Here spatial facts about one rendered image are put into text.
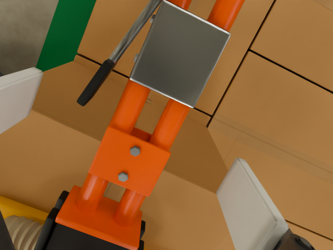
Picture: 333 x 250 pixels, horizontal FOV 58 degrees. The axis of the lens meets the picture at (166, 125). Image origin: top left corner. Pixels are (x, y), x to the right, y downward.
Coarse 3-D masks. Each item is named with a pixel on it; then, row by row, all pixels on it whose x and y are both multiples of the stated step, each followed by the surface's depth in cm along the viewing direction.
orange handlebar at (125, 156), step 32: (224, 0) 24; (128, 96) 26; (128, 128) 27; (160, 128) 27; (96, 160) 27; (128, 160) 27; (160, 160) 27; (96, 192) 29; (128, 192) 29; (128, 224) 30
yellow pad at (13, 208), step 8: (0, 200) 43; (8, 200) 44; (0, 208) 43; (8, 208) 43; (16, 208) 43; (24, 208) 44; (32, 208) 44; (24, 216) 43; (32, 216) 43; (40, 216) 44; (40, 224) 44
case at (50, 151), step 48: (48, 96) 47; (96, 96) 59; (0, 144) 42; (48, 144) 42; (96, 144) 42; (192, 144) 62; (0, 192) 44; (48, 192) 44; (192, 192) 45; (144, 240) 47; (192, 240) 47
